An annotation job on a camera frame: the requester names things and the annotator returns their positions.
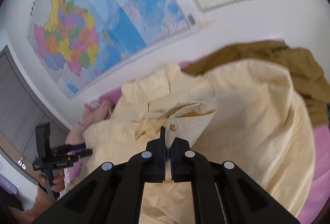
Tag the purple cloth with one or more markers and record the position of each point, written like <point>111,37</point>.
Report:
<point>7,184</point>

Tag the grey door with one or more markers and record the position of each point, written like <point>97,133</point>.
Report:
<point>18,100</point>

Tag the person's left forearm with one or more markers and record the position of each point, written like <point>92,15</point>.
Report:
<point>38,209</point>

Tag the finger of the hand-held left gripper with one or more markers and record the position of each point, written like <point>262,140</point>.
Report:
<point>77,146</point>
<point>82,153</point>

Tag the cream garment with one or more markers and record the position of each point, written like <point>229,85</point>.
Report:
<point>245,110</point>

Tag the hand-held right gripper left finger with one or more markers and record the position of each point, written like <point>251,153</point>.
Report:
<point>158,159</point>

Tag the colourful wall map poster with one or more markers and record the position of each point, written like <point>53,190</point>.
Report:
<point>103,20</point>

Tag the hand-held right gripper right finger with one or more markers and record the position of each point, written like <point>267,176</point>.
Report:
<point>180,159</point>

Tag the person's left hand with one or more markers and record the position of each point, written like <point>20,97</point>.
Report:
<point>58,182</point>

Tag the pink floral bedsheet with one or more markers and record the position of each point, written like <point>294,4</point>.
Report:
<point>322,162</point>

